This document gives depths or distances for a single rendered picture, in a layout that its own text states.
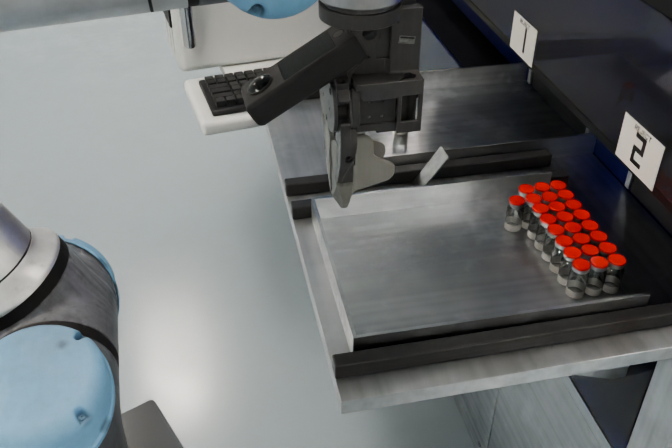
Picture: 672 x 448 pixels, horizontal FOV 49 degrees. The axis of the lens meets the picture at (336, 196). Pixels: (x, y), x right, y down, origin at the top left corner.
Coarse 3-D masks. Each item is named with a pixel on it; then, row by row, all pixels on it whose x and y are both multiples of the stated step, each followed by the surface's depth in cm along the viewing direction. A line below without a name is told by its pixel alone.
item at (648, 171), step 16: (624, 128) 91; (640, 128) 88; (624, 144) 91; (640, 144) 88; (656, 144) 85; (624, 160) 92; (640, 160) 88; (656, 160) 85; (640, 176) 89; (656, 176) 86
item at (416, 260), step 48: (384, 192) 100; (432, 192) 102; (480, 192) 104; (336, 240) 97; (384, 240) 97; (432, 240) 97; (480, 240) 97; (528, 240) 97; (336, 288) 86; (384, 288) 89; (432, 288) 89; (480, 288) 89; (528, 288) 89; (384, 336) 79; (432, 336) 80
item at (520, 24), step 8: (520, 16) 116; (520, 24) 116; (528, 24) 113; (512, 32) 119; (520, 32) 116; (528, 32) 114; (536, 32) 111; (512, 40) 120; (520, 40) 117; (528, 40) 114; (512, 48) 120; (520, 48) 117; (528, 48) 114; (520, 56) 117; (528, 56) 115; (528, 64) 115
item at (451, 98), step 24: (432, 72) 130; (456, 72) 131; (480, 72) 132; (504, 72) 134; (432, 96) 130; (456, 96) 130; (480, 96) 130; (504, 96) 130; (528, 96) 130; (432, 120) 123; (456, 120) 123; (480, 120) 123; (504, 120) 123; (528, 120) 123; (552, 120) 123; (384, 144) 117; (408, 144) 117; (432, 144) 117; (456, 144) 117; (480, 144) 117; (504, 144) 110; (528, 144) 111; (552, 144) 112; (576, 144) 113
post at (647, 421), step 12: (660, 360) 89; (660, 372) 90; (660, 384) 90; (648, 396) 93; (660, 396) 90; (648, 408) 93; (660, 408) 91; (636, 420) 96; (648, 420) 94; (660, 420) 91; (636, 432) 97; (648, 432) 94; (660, 432) 91; (636, 444) 97; (648, 444) 94; (660, 444) 91
